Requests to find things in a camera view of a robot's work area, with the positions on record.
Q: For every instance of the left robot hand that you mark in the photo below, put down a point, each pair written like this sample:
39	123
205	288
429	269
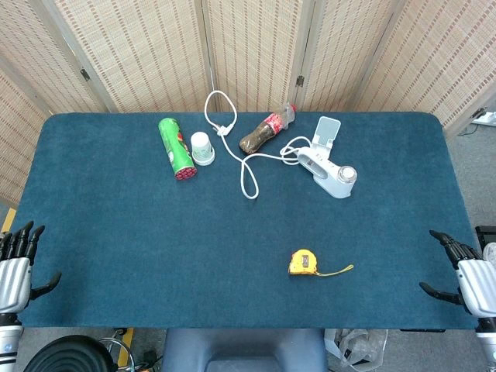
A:
13	273

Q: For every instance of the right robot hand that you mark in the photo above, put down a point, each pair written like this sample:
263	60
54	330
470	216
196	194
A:
472	277

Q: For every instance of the yellow tape measure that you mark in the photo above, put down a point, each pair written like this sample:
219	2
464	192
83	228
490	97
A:
304	263

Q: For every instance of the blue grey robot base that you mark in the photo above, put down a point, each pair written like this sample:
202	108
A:
244	350

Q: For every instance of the black box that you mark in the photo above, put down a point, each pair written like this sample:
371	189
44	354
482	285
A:
486	236

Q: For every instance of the black round stool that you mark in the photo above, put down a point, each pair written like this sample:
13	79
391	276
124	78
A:
69	354

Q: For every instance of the clear plastic bag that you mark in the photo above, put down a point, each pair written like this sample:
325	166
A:
356	346

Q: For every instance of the white power strip on floor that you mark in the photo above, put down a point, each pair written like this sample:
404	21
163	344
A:
484	118

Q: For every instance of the green chip can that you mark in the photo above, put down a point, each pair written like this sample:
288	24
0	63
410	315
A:
176	149

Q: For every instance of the white phone stand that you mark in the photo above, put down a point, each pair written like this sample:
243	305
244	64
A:
326	132

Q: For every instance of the white paper cup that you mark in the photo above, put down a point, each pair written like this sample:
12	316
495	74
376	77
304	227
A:
202	149

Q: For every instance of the blue table mat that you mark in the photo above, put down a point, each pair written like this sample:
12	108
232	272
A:
240	232

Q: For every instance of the cola plastic bottle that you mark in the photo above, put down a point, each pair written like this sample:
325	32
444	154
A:
266	130

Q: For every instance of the bamboo folding screen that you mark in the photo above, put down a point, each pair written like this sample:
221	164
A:
248	54

